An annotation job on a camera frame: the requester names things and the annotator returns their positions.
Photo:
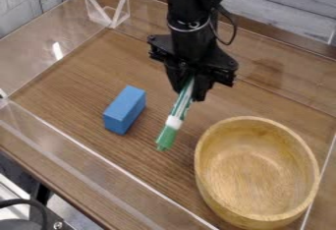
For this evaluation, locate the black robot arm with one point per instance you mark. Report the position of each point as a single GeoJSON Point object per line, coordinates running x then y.
{"type": "Point", "coordinates": [192, 24]}

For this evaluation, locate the blue foam block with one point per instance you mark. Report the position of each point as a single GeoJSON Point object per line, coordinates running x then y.
{"type": "Point", "coordinates": [124, 109]}

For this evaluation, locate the green expo marker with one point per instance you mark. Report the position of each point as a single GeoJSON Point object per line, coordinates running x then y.
{"type": "Point", "coordinates": [176, 116]}

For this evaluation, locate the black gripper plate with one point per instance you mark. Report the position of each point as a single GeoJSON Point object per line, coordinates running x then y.
{"type": "Point", "coordinates": [213, 66]}

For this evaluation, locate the brown wooden bowl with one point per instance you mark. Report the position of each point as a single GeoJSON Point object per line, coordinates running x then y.
{"type": "Point", "coordinates": [256, 172]}

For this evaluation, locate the clear acrylic triangular bracket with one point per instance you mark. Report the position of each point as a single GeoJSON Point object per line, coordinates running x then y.
{"type": "Point", "coordinates": [105, 15]}

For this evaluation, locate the clear acrylic wall panel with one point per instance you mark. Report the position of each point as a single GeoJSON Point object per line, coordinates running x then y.
{"type": "Point", "coordinates": [124, 184]}

